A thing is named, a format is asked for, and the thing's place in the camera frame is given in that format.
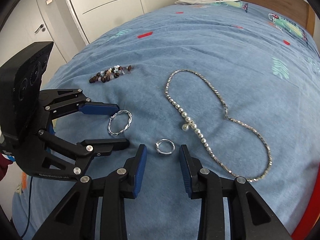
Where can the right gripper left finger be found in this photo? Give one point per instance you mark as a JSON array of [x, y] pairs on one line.
[[75, 215]]

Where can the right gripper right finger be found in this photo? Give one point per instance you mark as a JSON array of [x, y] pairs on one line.
[[249, 215]]

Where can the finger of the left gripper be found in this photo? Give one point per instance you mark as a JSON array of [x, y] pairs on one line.
[[82, 153], [62, 102]]

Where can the blue white gloved left hand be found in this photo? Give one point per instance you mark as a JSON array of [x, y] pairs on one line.
[[4, 164]]

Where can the red shallow box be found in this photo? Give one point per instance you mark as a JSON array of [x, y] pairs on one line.
[[309, 223]]

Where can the white door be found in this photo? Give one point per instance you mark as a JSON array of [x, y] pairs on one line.
[[24, 26]]

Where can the white wardrobe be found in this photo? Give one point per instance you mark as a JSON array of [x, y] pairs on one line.
[[95, 17]]

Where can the blue patterned bedspread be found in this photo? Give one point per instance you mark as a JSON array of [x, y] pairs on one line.
[[221, 79]]

